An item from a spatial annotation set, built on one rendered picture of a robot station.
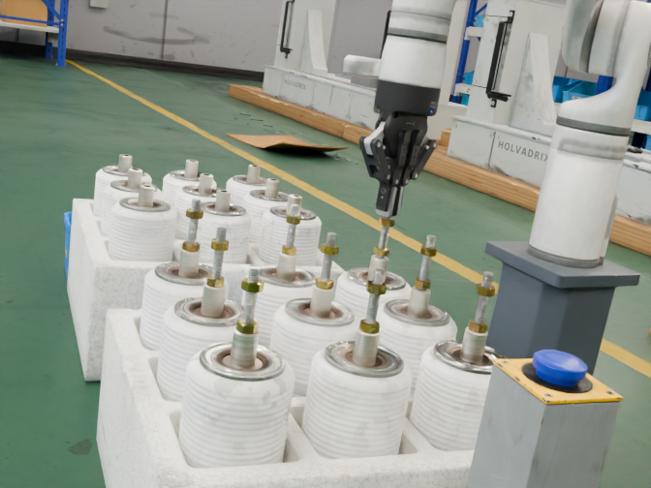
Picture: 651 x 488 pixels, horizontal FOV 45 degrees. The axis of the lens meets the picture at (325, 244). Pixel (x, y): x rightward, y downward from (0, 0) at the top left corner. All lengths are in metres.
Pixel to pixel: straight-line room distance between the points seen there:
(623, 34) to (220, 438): 0.66
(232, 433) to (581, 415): 0.28
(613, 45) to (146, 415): 0.68
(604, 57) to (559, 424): 0.55
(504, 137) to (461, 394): 2.66
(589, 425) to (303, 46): 4.85
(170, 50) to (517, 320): 6.46
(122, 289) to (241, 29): 6.48
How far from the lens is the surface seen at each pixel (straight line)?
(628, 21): 1.03
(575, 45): 1.03
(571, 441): 0.62
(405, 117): 0.94
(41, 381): 1.22
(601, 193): 1.05
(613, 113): 1.03
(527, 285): 1.05
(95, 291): 1.17
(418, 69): 0.92
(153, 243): 1.19
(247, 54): 7.60
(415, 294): 0.89
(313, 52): 5.27
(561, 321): 1.05
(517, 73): 3.59
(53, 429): 1.10
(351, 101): 4.42
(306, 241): 1.25
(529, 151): 3.27
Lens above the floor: 0.54
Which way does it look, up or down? 15 degrees down
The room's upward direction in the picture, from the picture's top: 9 degrees clockwise
